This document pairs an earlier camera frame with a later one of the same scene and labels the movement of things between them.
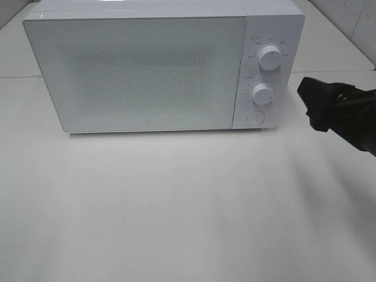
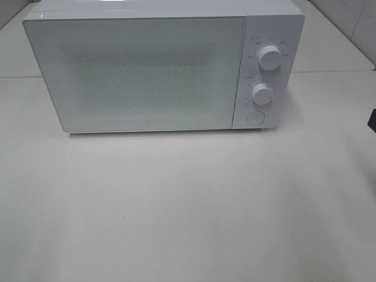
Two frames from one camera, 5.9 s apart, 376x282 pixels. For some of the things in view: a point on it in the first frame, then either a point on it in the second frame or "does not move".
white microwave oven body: [151, 66] does not move
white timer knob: [262, 93] does not move
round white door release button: [255, 117] does not move
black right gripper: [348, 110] -> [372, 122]
